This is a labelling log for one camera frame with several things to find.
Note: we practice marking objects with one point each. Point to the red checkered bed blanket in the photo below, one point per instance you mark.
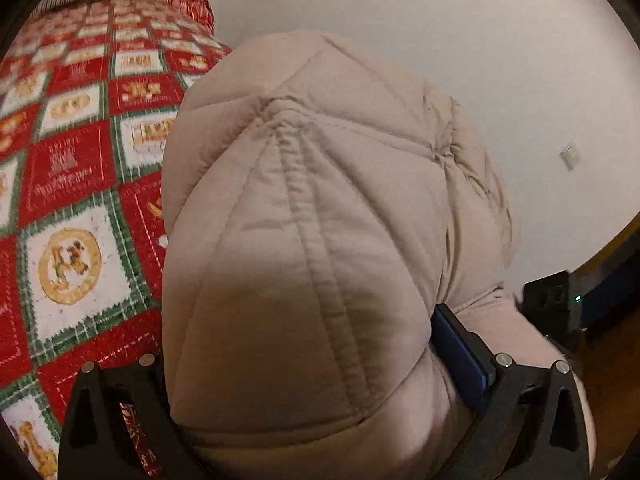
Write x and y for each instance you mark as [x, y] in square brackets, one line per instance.
[75, 185]

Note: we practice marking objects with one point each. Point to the beige padded jacket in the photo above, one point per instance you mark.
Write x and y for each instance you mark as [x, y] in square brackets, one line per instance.
[320, 260]

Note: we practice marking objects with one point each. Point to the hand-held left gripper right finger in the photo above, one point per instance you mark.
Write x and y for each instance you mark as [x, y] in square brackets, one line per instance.
[462, 360]

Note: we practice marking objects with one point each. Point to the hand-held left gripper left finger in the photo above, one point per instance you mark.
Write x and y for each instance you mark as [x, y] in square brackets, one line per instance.
[107, 410]

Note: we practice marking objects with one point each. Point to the white wall socket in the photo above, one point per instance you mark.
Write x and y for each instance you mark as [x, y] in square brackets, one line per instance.
[570, 155]

